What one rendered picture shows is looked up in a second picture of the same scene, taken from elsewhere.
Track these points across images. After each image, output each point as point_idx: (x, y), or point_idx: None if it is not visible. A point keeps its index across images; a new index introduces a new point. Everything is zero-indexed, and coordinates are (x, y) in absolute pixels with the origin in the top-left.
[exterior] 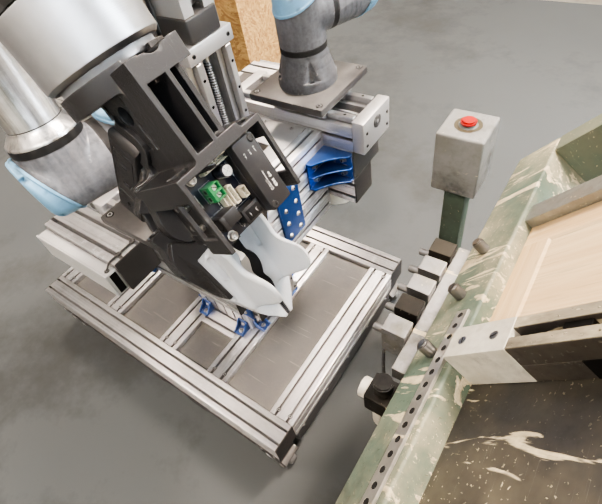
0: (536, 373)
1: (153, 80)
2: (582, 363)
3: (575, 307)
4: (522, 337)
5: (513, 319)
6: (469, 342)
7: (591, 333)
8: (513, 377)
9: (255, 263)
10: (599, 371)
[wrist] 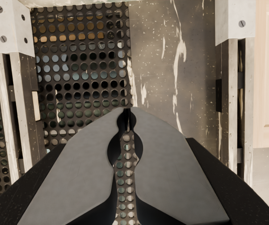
0: (218, 49)
1: None
2: (220, 78)
3: (252, 77)
4: (236, 49)
5: (253, 35)
6: (238, 2)
7: (231, 92)
8: (216, 32)
9: (139, 150)
10: (217, 82)
